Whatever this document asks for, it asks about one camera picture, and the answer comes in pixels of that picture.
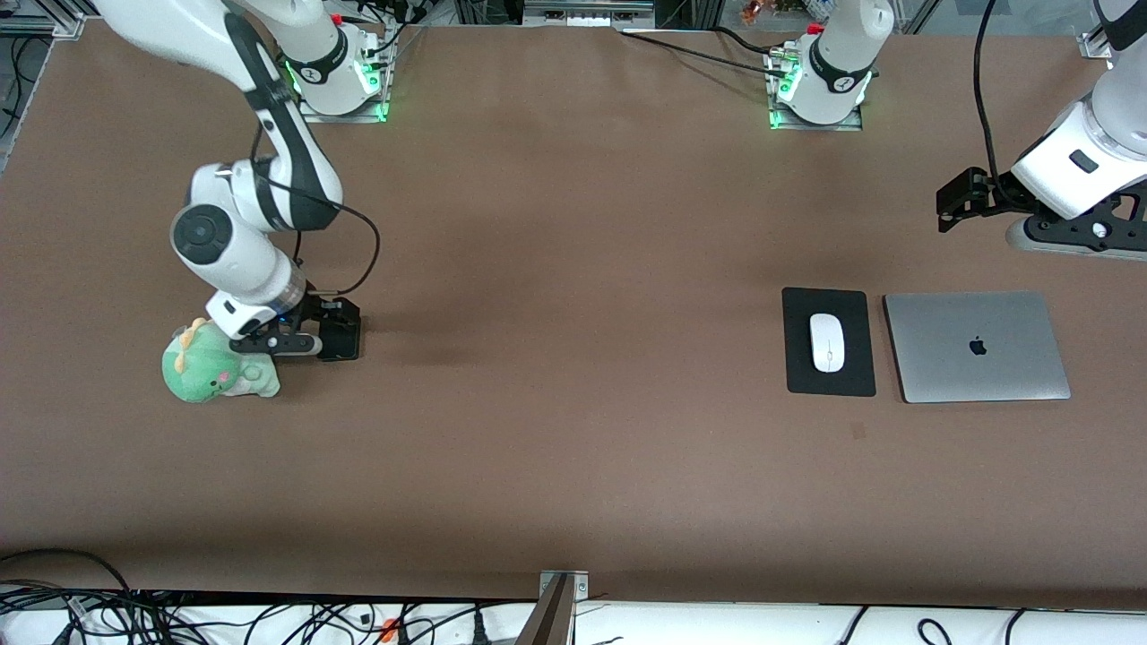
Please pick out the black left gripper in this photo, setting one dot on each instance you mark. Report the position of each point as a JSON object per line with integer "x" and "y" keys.
{"x": 1001, "y": 191}

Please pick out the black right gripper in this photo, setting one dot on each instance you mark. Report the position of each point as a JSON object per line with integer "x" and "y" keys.
{"x": 315, "y": 313}

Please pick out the small black box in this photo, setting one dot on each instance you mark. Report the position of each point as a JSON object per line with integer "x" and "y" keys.
{"x": 342, "y": 333}

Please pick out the white computer mouse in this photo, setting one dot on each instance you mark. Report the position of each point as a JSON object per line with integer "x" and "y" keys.
{"x": 828, "y": 341}

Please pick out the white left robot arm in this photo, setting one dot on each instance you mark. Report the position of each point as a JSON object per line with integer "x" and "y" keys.
{"x": 1084, "y": 152}

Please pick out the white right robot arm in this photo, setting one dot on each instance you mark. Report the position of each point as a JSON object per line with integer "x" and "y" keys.
{"x": 228, "y": 242}

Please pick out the black mouse pad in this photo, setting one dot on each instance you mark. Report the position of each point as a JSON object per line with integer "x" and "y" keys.
{"x": 797, "y": 358}

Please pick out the green dinosaur plush toy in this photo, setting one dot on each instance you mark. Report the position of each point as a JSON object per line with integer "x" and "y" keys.
{"x": 211, "y": 372}

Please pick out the silver laptop with apple logo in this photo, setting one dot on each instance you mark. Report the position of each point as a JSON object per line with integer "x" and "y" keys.
{"x": 977, "y": 346}

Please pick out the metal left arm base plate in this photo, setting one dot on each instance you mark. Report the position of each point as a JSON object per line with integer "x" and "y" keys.
{"x": 815, "y": 124}

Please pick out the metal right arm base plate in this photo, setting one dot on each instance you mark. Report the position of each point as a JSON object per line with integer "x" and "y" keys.
{"x": 340, "y": 115}

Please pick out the metal frame post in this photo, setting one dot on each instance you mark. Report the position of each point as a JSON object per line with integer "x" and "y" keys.
{"x": 551, "y": 609}

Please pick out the aluminium frame profile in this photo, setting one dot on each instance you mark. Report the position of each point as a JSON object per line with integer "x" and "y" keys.
{"x": 587, "y": 11}

